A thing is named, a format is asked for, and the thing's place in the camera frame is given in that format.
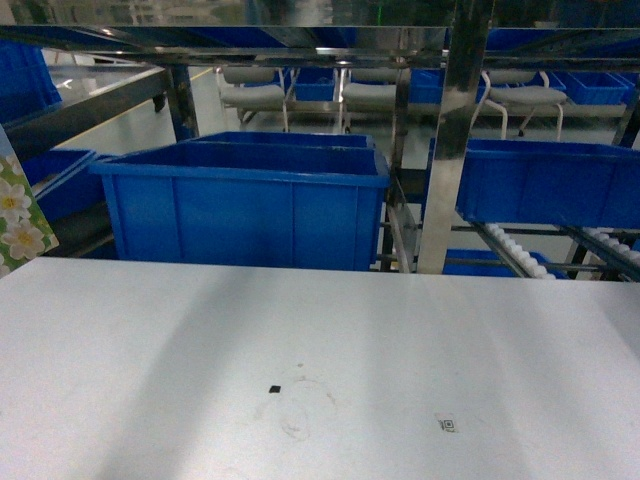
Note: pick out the flower gift bag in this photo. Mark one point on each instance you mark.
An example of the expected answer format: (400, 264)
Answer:
(25, 232)

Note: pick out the white roller conveyor track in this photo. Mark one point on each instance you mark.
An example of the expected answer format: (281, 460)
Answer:
(514, 255)

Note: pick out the blue crate lower left shelf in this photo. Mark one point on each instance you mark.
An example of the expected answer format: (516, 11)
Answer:
(243, 203)

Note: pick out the blue crate shelf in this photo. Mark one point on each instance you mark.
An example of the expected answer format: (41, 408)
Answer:
(542, 182)
(243, 203)

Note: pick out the grey office chair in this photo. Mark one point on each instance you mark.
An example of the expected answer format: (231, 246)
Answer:
(252, 89)

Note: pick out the blue crate lower right shelf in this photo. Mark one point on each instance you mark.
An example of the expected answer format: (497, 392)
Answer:
(542, 182)

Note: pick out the small qr code sticker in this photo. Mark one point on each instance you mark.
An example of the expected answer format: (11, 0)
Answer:
(447, 422)

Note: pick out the stainless steel rack frame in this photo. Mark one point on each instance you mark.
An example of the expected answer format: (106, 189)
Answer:
(463, 37)

